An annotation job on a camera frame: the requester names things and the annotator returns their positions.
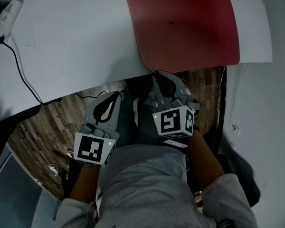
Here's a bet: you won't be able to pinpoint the person's right forearm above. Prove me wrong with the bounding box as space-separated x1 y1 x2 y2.
187 128 226 191

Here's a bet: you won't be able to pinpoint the red desk mat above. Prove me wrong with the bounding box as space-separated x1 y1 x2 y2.
123 0 241 74

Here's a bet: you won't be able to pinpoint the white sneaker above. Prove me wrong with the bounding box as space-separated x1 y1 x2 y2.
48 162 67 178

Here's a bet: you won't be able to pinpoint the black power cable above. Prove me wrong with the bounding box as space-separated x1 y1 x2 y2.
0 36 63 105

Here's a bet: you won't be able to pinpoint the person's grey shirt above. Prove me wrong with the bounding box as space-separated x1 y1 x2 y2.
54 143 259 228

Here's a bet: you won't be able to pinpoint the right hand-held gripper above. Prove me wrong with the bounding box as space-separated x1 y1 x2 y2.
152 70 200 150

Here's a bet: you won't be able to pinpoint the grey cabinet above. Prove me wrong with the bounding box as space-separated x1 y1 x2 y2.
0 145 60 228

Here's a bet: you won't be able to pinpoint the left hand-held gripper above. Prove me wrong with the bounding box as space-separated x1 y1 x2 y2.
73 92 122 169

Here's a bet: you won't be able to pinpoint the white desk power strip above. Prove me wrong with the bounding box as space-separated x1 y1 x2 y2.
0 0 24 38

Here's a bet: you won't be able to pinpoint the person's grey trousers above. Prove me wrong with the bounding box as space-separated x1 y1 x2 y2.
115 89 162 150

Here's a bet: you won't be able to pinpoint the person's left forearm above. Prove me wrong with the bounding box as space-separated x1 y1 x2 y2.
68 162 101 204

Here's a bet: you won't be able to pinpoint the white wall cable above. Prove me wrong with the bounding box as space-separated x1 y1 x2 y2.
232 63 249 128

